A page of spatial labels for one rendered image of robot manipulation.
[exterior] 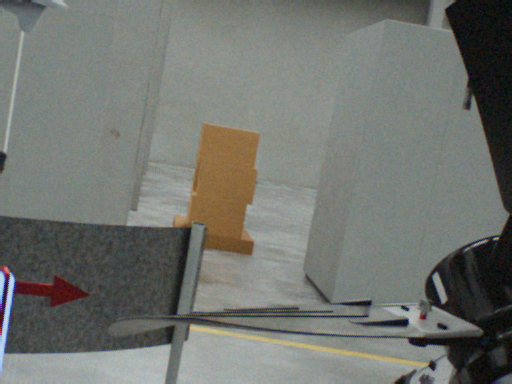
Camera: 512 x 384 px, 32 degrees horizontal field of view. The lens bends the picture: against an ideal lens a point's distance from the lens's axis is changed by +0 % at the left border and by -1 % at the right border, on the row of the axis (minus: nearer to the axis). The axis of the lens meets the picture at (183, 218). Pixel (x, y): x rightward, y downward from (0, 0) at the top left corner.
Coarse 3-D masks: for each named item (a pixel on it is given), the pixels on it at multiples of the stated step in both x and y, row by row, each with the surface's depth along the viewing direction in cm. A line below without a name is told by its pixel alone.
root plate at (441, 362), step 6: (444, 354) 85; (438, 360) 85; (444, 360) 84; (426, 366) 86; (438, 366) 84; (444, 366) 82; (450, 366) 81; (420, 372) 86; (426, 372) 85; (432, 372) 84; (438, 372) 82; (444, 372) 81; (450, 372) 79; (456, 372) 79; (414, 378) 86; (438, 378) 81; (444, 378) 80; (450, 378) 79
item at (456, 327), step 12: (396, 312) 75; (408, 312) 75; (420, 312) 75; (432, 312) 76; (444, 312) 75; (420, 324) 71; (432, 324) 72; (444, 324) 72; (456, 324) 72; (468, 324) 72; (432, 336) 69; (444, 336) 69; (456, 336) 69; (468, 336) 70
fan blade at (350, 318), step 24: (216, 312) 68; (240, 312) 68; (264, 312) 69; (288, 312) 69; (312, 312) 70; (336, 312) 71; (360, 312) 71; (384, 312) 72; (120, 336) 78; (360, 336) 64; (384, 336) 66; (408, 336) 67
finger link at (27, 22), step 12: (0, 0) 124; (12, 0) 124; (36, 0) 123; (48, 0) 124; (60, 0) 125; (12, 12) 124; (24, 12) 124; (36, 12) 124; (24, 24) 125; (36, 24) 125
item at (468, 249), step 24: (480, 240) 76; (456, 264) 77; (480, 264) 75; (432, 288) 79; (456, 288) 76; (480, 288) 74; (504, 288) 73; (456, 312) 75; (480, 312) 73; (504, 312) 72; (480, 336) 73; (504, 336) 72; (456, 360) 76; (480, 360) 70; (504, 360) 68
